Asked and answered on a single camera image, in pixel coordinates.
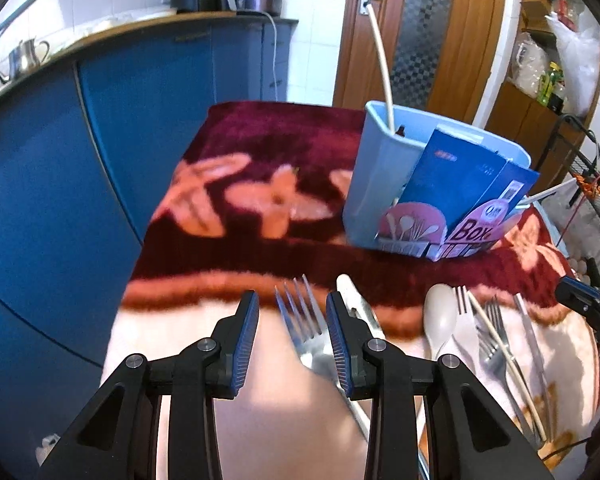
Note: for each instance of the steel knife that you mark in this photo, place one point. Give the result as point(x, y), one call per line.
point(530, 340)

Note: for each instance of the white food bag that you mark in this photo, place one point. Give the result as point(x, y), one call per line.
point(527, 60)

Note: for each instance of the steel kettle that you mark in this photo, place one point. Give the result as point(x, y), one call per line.
point(25, 55)

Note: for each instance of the blue lower kitchen cabinets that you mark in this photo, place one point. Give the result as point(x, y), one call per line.
point(80, 160)

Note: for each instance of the white plastic bag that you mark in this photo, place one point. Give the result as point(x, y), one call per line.
point(580, 55)

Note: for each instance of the dark kitchen countertop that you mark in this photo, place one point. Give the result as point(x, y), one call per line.
point(145, 22)

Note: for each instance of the white chopstick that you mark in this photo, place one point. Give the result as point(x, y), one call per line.
point(547, 194)
point(505, 360)

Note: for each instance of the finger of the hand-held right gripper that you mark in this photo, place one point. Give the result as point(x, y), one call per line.
point(580, 295)

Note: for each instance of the white spoon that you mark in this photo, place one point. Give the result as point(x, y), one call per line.
point(440, 310)

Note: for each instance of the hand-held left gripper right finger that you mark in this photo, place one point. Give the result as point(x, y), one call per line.
point(337, 340)

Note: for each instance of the steel fork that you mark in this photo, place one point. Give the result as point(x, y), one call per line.
point(305, 330)
point(495, 332)

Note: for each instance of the light blue utensil box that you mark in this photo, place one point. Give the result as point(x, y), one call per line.
point(375, 185)

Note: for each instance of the green bottle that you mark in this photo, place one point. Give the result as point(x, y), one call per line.
point(550, 85)

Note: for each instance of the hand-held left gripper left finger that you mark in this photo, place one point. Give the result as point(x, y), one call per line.
point(245, 340)

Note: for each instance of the dark red floral blanket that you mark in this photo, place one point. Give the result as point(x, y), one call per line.
point(255, 185)

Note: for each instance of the wooden shelf niche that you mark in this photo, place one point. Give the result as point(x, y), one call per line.
point(510, 110)

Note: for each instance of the blue cardboard packaging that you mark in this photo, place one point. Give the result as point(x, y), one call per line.
point(455, 185)

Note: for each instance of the wooden door with glass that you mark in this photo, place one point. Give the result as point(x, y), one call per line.
point(420, 35)

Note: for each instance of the white fork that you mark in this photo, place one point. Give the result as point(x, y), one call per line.
point(464, 340)

